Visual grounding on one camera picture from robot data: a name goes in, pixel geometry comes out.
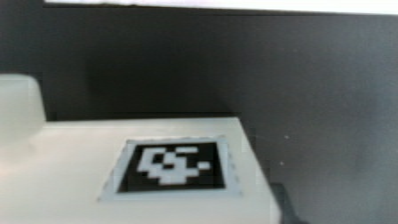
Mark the white drawer tray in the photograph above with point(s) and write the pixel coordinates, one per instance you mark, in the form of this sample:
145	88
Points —
145	171

